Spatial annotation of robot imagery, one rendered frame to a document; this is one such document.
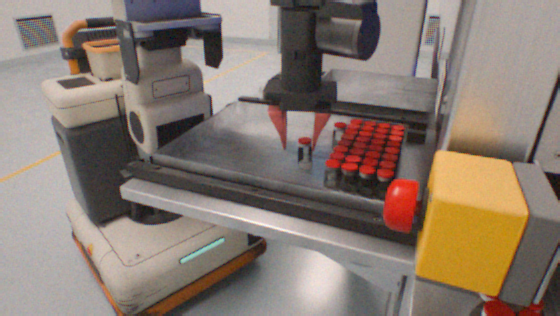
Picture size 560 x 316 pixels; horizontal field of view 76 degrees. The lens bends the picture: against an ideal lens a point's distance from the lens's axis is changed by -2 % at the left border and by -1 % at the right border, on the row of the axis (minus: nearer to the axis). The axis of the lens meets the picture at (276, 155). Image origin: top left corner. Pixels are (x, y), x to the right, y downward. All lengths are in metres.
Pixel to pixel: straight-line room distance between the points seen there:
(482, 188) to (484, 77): 0.09
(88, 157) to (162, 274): 0.48
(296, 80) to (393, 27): 0.88
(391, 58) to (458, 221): 1.13
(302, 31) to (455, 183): 0.29
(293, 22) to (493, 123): 0.27
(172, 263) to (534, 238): 1.19
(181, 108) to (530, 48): 0.96
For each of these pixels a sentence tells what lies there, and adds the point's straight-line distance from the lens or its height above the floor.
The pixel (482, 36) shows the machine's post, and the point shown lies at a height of 1.11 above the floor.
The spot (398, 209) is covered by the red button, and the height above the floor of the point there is 1.00.
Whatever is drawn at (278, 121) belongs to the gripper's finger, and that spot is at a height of 0.96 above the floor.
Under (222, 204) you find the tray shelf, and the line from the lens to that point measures 0.49.
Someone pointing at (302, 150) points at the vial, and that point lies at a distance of 0.54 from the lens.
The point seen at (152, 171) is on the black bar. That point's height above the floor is 0.90.
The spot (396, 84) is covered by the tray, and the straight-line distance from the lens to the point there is 1.00.
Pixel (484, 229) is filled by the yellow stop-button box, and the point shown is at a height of 1.01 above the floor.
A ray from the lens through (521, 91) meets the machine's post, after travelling 0.32.
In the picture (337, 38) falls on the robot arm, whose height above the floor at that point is 1.08.
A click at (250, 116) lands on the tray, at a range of 0.75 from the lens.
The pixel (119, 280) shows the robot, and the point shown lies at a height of 0.27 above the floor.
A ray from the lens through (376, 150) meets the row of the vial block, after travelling 0.53.
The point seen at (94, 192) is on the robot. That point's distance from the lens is 1.47.
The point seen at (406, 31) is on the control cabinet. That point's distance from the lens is 1.34.
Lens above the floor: 1.16
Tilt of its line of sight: 27 degrees down
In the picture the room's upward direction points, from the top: straight up
